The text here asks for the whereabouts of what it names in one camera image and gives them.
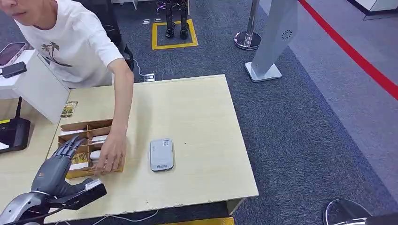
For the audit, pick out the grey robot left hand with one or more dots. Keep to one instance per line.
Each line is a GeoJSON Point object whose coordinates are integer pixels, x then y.
{"type": "Point", "coordinates": [53, 174]}

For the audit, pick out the person's left hand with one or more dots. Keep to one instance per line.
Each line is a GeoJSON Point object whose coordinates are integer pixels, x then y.
{"type": "Point", "coordinates": [112, 152]}

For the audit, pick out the yellow printed card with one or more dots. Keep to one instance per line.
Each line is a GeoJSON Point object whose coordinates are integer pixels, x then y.
{"type": "Point", "coordinates": [79, 158]}
{"type": "Point", "coordinates": [69, 109]}

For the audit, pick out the wooden card box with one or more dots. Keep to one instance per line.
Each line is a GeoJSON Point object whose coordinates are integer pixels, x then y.
{"type": "Point", "coordinates": [77, 124]}

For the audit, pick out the grey card reader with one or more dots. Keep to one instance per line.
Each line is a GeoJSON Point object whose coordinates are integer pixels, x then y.
{"type": "Point", "coordinates": [161, 155]}

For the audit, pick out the black device with antenna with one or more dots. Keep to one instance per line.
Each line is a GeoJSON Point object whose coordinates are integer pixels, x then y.
{"type": "Point", "coordinates": [14, 133]}

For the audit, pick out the white paper sheet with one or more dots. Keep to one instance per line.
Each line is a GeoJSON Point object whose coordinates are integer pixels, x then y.
{"type": "Point", "coordinates": [3, 146]}

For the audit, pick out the metal floor socket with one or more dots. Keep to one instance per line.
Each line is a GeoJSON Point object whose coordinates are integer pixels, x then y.
{"type": "Point", "coordinates": [149, 77]}

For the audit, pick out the white partition box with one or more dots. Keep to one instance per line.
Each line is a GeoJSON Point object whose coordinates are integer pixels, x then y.
{"type": "Point", "coordinates": [40, 88]}

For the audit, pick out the black power bank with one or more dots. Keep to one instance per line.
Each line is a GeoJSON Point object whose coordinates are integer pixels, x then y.
{"type": "Point", "coordinates": [14, 69]}

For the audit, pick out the person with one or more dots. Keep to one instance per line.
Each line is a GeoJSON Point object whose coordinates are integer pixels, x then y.
{"type": "Point", "coordinates": [68, 43]}

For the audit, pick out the yellow floor tape square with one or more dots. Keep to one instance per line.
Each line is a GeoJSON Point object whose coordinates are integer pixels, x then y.
{"type": "Point", "coordinates": [154, 35]}

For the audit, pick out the pink smartphone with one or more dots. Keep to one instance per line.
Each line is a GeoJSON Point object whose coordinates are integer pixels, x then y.
{"type": "Point", "coordinates": [11, 53]}

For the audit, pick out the black office chair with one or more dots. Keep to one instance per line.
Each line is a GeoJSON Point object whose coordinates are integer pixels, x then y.
{"type": "Point", "coordinates": [108, 21]}

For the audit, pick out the pale desk leg panel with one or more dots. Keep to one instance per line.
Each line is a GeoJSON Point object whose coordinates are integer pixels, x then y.
{"type": "Point", "coordinates": [234, 206]}

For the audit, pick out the small metal floor plate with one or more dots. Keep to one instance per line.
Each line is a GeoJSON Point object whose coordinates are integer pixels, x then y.
{"type": "Point", "coordinates": [158, 20]}
{"type": "Point", "coordinates": [146, 21]}

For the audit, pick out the black humanoid robot legs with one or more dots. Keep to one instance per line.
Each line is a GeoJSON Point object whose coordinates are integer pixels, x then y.
{"type": "Point", "coordinates": [169, 18]}

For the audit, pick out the grey standing pillar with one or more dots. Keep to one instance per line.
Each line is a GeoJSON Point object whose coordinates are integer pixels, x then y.
{"type": "Point", "coordinates": [272, 35]}

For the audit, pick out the chrome round base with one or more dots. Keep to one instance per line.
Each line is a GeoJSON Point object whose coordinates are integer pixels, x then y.
{"type": "Point", "coordinates": [343, 212]}

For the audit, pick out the white cabinet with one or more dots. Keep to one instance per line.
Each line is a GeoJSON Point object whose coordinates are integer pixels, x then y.
{"type": "Point", "coordinates": [379, 5]}

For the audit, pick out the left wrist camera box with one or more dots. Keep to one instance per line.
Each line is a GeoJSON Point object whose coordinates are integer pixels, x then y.
{"type": "Point", "coordinates": [84, 195]}

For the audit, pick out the chrome stanchion post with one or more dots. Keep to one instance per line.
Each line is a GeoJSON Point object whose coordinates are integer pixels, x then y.
{"type": "Point", "coordinates": [247, 40]}

